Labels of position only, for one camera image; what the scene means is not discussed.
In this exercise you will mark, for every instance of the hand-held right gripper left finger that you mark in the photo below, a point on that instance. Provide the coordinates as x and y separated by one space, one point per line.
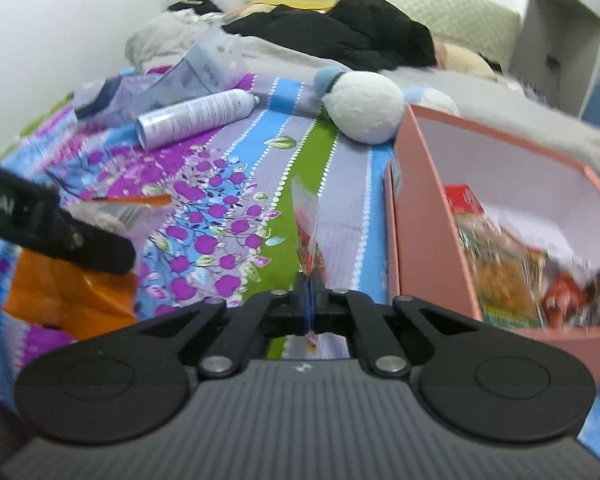
295 315

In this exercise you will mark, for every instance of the black jacket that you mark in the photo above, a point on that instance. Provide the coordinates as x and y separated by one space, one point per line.
360 30

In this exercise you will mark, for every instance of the white and blue plush toy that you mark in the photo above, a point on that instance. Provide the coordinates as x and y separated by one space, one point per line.
365 105

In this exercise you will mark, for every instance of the purple floral bed sheet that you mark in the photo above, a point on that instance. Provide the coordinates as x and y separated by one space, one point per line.
220 185

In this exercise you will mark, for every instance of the grey wardrobe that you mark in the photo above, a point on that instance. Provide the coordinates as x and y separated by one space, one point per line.
555 20

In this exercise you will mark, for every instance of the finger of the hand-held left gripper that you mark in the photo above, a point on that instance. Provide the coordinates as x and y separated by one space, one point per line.
105 250

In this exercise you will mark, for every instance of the small clear snack packet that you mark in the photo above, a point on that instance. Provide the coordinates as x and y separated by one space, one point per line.
310 240

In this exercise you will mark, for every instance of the yellow pillow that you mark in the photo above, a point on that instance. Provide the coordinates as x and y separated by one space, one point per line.
300 4

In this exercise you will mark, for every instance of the orange foil snack packet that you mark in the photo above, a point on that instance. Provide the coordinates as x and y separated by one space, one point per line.
65 295

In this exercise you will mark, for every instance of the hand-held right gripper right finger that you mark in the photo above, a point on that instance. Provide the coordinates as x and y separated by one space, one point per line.
325 315

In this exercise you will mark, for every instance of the clear blue-print plastic bag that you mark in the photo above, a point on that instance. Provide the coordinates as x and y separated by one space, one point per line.
205 70

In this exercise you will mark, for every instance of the cream quilted headboard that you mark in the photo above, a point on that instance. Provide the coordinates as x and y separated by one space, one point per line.
455 15

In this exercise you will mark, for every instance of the beige pillow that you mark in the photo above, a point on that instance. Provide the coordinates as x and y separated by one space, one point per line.
465 60

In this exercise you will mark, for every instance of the white spray can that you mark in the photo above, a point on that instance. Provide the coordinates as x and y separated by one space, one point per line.
195 115

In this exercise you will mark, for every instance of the pink cardboard box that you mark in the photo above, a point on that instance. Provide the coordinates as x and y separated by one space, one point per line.
425 210

